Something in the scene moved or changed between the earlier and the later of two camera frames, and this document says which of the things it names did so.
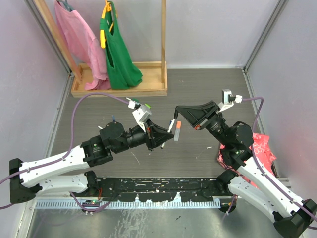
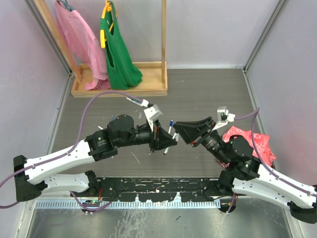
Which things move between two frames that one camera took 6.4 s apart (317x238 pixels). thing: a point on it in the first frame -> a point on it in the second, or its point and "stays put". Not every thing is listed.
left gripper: x=155 y=135 -> x=160 y=138
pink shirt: x=79 y=36 stays put
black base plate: x=159 y=189 stays put
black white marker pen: x=176 y=112 -> x=166 y=150
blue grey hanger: x=68 y=7 stays put
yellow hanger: x=103 y=39 stays put
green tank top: x=123 y=72 stays put
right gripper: x=198 y=114 -> x=188 y=130
